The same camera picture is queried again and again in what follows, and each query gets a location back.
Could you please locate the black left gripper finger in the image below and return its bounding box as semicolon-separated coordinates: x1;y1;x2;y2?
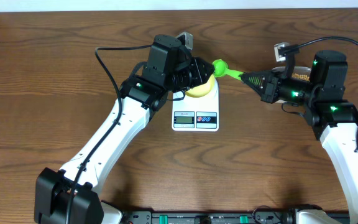
200;72;214;86
196;57;215;73

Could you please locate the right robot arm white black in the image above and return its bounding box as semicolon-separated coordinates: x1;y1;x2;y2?
240;50;358;223

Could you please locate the pile of soybeans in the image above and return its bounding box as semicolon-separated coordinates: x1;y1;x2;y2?
291;73;310;82

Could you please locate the green plastic measuring scoop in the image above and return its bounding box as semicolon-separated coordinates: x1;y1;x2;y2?
213;59;244;80

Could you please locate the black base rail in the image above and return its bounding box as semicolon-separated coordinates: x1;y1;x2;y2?
120;206;295;224

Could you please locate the white digital kitchen scale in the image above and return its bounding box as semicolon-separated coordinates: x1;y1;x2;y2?
172;79;219;132

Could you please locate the yellow plastic bowl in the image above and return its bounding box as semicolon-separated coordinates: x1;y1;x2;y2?
185;75;215;98

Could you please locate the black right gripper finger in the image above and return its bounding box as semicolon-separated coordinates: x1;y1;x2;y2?
243;80;271;101
240;70;272;83

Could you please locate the clear plastic bean container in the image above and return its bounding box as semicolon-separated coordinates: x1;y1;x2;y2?
271;65;312;104

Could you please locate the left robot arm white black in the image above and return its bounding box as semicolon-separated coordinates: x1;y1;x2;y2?
34;32;214;223

